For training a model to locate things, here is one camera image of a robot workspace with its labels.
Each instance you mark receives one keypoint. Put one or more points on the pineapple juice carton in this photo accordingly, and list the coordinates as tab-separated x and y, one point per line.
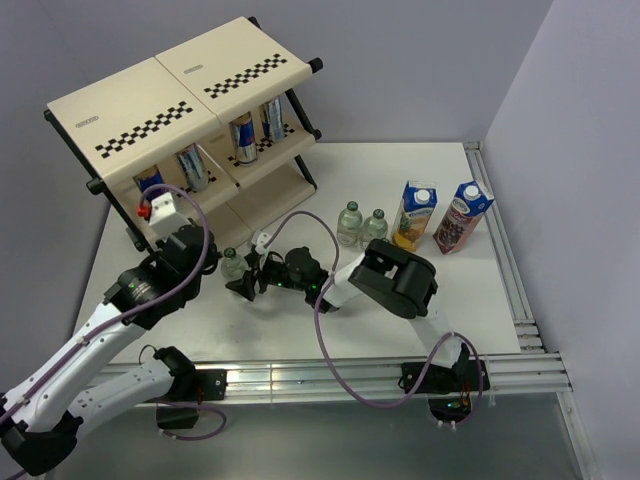
416	207

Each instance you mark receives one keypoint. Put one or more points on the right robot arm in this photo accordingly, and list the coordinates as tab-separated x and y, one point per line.
399	281

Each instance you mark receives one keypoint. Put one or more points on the red grape juice carton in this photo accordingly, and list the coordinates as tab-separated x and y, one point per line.
468	206

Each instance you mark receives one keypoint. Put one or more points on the beige three-tier shelf rack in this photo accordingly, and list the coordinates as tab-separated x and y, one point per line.
141	116

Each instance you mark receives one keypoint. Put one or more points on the aluminium rail frame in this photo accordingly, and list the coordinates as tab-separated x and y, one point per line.
273	350

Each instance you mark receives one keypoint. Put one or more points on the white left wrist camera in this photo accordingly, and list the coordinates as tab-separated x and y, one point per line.
163	215

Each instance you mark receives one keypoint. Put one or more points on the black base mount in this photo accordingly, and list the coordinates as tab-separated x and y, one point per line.
450	390
199	387

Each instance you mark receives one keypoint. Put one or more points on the glass bottle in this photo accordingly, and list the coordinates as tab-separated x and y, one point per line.
374	227
349	224
233	265

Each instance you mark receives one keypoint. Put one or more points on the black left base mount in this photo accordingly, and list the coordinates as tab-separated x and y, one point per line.
199	387

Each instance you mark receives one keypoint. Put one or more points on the energy drink can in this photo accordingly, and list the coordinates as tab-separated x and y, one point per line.
272	120
193	167
148	177
243	136

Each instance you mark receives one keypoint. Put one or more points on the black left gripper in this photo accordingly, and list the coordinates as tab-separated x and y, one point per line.
212	258

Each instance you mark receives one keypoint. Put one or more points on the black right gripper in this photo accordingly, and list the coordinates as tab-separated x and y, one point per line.
247	286

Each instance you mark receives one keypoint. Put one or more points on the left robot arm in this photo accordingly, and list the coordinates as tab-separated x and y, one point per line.
44	417

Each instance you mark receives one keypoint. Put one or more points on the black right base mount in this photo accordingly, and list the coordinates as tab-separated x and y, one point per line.
450	390

